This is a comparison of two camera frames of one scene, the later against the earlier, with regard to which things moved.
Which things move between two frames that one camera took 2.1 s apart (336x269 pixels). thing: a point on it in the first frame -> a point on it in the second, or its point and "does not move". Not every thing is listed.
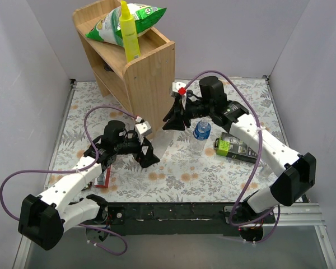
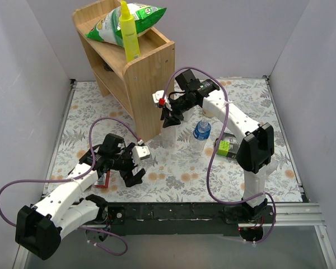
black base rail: [175, 218] does not move
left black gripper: [141, 147] -> [127, 164]
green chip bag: [107, 28] does not move
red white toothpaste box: [102, 180] does not move
